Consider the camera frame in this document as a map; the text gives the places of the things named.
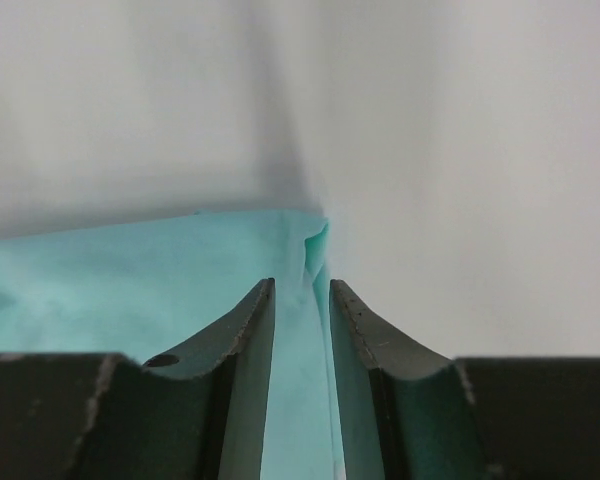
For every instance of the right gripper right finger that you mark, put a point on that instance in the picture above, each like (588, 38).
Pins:
(407, 412)

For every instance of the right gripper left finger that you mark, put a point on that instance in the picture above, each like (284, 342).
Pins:
(195, 411)

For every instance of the teal t-shirt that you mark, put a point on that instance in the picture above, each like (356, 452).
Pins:
(142, 288)

